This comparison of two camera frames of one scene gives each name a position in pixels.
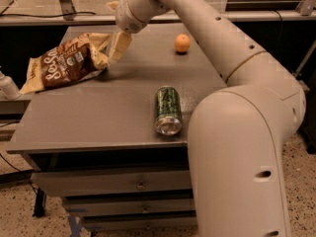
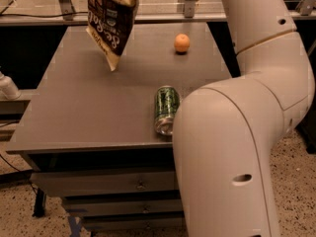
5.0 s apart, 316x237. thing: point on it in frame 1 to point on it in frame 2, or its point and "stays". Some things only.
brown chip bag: [70, 59] to [112, 13]
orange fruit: [182, 42] stays
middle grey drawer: [85, 206] stays
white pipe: [8, 88] stays
